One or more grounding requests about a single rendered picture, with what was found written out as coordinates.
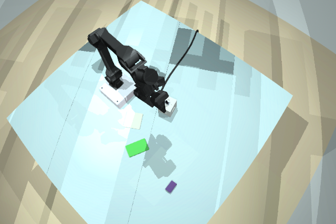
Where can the green flat rectangular block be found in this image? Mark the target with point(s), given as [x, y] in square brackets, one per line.
[137, 147]

